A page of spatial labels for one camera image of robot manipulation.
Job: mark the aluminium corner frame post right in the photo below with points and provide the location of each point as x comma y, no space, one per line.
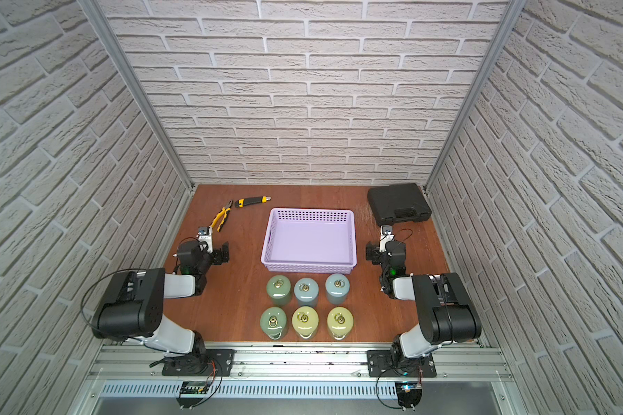
503,31

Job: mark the controller board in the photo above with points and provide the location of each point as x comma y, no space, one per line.
193,393
408,395

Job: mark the blue tea canister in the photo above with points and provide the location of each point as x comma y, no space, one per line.
337,288
306,291

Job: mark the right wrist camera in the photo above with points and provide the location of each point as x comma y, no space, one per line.
387,233

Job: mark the yellow-green tea canister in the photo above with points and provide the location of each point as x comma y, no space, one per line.
305,322
340,322

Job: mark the aluminium corner frame post left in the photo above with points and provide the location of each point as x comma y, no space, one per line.
102,28

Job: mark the lavender perforated plastic basket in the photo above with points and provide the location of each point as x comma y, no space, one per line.
310,241

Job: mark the black plastic tool case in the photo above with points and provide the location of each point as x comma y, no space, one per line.
398,203

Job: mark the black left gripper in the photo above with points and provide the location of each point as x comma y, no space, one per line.
216,253

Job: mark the aluminium corner frame post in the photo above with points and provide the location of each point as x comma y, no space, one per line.
102,28
503,31

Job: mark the yellow black pliers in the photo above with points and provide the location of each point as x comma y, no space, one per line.
222,216

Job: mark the right controller board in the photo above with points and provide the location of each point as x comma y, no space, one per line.
408,395

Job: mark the green tea canister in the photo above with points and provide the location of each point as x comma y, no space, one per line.
274,323
279,289

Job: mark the yellow black utility knife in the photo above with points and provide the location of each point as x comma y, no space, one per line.
251,201

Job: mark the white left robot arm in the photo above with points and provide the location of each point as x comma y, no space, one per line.
132,309

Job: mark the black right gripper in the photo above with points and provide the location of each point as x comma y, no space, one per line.
374,251

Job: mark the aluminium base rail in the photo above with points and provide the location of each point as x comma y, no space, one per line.
288,371

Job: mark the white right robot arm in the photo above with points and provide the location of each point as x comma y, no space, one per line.
445,314

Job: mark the left controller board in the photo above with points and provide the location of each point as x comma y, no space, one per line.
193,393

